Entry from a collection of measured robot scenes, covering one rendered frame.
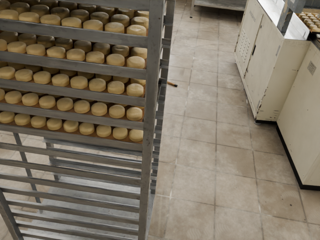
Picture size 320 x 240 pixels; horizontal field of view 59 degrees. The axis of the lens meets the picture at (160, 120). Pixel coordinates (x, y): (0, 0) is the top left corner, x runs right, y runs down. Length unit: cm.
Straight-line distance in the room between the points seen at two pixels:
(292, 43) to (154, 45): 175
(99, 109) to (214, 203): 130
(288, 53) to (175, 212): 141
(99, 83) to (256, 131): 199
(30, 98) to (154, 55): 47
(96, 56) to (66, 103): 21
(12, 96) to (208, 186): 148
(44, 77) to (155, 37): 39
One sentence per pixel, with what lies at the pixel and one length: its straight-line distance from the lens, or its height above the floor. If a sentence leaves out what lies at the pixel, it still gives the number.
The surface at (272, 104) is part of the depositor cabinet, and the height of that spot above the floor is 26.
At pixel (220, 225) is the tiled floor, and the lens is 195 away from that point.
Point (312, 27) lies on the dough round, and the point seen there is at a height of 92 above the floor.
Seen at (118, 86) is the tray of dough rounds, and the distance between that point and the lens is 85.
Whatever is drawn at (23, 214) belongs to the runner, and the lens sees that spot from 148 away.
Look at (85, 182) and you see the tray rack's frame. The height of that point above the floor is 15.
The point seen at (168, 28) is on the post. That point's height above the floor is 120.
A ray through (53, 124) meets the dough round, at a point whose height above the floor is 97.
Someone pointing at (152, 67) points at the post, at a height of 127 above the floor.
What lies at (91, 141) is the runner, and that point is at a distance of 96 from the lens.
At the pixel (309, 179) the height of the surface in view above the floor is 15.
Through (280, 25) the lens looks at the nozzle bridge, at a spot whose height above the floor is 88.
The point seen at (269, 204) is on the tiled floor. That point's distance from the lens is 216.
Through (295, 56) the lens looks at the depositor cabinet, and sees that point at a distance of 240.
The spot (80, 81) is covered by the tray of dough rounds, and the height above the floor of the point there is 115.
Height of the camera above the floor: 162
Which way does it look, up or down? 39 degrees down
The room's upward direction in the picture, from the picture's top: 5 degrees clockwise
